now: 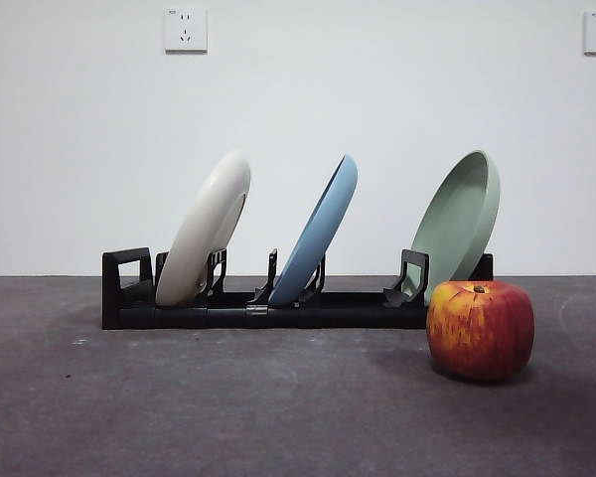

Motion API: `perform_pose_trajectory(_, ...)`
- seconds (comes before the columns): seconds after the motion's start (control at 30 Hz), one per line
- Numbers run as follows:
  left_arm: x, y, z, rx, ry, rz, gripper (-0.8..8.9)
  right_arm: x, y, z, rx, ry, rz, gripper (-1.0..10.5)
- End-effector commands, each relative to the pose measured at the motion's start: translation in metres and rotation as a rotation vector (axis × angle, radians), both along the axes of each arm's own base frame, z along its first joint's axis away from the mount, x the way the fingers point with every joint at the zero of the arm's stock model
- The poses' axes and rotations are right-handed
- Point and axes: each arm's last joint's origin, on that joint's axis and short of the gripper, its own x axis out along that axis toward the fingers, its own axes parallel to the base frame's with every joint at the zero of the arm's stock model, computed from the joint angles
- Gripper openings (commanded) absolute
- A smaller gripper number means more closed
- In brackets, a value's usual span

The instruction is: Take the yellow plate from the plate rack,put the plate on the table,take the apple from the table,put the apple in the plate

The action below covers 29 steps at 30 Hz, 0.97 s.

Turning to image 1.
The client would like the red yellow apple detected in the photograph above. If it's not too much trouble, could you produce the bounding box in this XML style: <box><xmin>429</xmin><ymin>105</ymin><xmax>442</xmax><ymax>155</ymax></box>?
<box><xmin>425</xmin><ymin>279</ymin><xmax>536</xmax><ymax>384</ymax></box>

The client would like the cream yellow round plate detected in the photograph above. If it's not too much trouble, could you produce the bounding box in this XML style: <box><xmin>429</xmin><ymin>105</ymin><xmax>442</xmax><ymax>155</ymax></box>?
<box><xmin>154</xmin><ymin>149</ymin><xmax>252</xmax><ymax>306</ymax></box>

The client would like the blue round plate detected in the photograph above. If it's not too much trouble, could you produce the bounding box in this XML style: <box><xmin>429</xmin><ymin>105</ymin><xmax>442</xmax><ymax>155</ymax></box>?
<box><xmin>268</xmin><ymin>153</ymin><xmax>359</xmax><ymax>307</ymax></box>

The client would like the green round plate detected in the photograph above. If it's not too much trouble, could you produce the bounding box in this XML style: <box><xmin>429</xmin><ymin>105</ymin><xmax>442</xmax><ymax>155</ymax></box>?
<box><xmin>409</xmin><ymin>149</ymin><xmax>502</xmax><ymax>306</ymax></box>

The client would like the black plate rack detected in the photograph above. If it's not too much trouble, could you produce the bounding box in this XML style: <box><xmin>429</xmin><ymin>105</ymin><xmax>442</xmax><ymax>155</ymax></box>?
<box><xmin>101</xmin><ymin>246</ymin><xmax>496</xmax><ymax>332</ymax></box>

